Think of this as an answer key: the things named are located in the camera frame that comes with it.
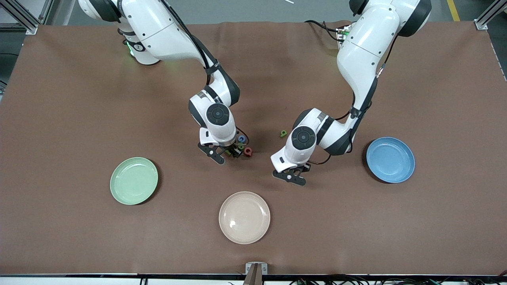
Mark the red foam letter Q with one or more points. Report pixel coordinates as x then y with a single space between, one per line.
246 152

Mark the blue plate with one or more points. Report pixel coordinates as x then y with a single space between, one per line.
390 160

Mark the blue foam letter G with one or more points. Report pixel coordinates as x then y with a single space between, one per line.
239 139

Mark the beige plate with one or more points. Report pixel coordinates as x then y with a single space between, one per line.
244 217

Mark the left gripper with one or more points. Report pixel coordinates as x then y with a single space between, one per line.
304 168

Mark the brown table cover mat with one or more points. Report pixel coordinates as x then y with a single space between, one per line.
277 237

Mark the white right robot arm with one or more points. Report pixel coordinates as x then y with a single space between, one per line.
158 31

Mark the green plate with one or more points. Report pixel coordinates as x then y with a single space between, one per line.
134 181

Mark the aluminium frame profile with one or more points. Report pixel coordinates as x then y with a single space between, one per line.
23 19
489 16

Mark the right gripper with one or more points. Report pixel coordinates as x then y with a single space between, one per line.
231 149

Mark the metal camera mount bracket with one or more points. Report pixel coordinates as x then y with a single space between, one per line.
256 269

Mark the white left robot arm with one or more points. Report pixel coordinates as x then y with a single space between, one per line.
368 51

